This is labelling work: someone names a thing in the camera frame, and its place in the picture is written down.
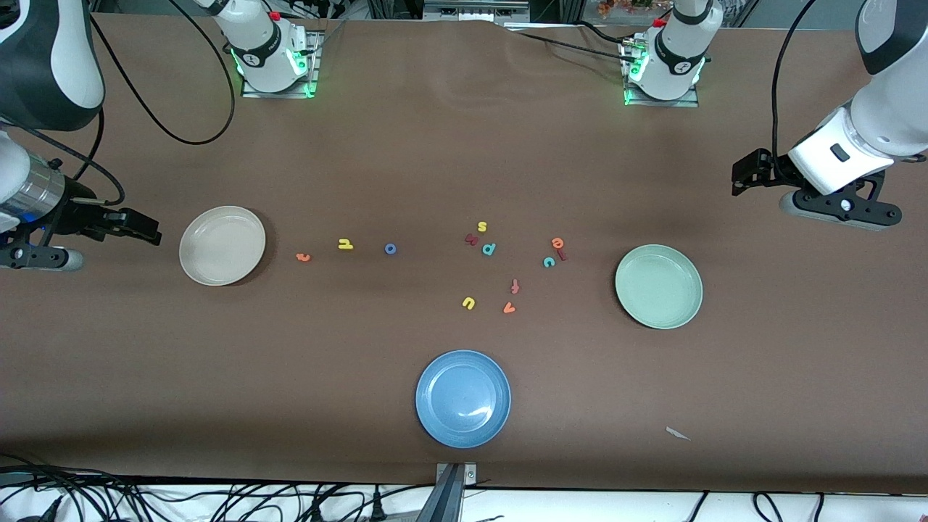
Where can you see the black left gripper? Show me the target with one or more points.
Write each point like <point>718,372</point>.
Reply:
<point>771,169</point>

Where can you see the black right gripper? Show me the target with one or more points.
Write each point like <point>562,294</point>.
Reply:
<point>75,213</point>

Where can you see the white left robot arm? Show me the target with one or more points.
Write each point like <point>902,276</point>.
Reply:
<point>670,65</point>

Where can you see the beige brown plate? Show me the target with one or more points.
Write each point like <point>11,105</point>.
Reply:
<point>222,246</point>

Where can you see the pale green plate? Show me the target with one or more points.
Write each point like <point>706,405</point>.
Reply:
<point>658,287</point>

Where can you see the orange artificial flowers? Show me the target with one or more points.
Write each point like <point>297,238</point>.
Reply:
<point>631,6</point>

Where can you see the white paper scrap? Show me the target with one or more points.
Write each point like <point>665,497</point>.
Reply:
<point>676,433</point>

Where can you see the grey power strip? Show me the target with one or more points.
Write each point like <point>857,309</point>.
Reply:
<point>475,10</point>

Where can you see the black power plug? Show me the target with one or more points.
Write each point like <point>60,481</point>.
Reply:
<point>377,509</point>
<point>315,512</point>

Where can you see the blue plate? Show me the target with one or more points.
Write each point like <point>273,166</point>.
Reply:
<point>462,399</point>

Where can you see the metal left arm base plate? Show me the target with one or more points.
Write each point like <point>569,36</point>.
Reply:
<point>685,103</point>

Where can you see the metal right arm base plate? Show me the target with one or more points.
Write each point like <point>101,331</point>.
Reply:
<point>250,93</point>

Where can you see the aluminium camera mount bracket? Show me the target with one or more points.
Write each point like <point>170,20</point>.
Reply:
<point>449,500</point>

